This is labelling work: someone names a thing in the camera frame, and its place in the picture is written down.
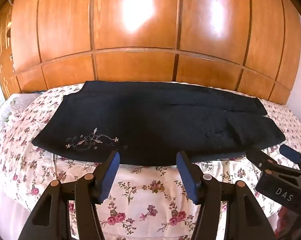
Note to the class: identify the black embroidered pants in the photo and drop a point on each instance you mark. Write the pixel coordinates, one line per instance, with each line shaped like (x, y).
(140, 120)

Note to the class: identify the wooden wardrobe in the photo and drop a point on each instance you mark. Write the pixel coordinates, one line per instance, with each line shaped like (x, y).
(140, 30)

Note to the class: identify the wooden lattice screen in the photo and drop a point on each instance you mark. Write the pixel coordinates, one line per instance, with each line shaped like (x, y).
(3, 55)

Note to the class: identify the white lace pillow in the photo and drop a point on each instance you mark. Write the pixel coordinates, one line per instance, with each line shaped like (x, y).
(20, 102)

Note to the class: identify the floral bed sheet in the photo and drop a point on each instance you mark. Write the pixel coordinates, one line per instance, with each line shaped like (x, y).
(145, 187)

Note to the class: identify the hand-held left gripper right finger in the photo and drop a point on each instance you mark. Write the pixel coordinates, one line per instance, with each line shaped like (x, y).
(188, 177)

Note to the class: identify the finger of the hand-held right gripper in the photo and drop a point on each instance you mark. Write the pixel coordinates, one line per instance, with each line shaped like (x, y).
(289, 152)
(258, 158)

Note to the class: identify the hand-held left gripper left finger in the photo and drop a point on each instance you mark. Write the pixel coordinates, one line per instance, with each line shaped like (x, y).
(110, 177)

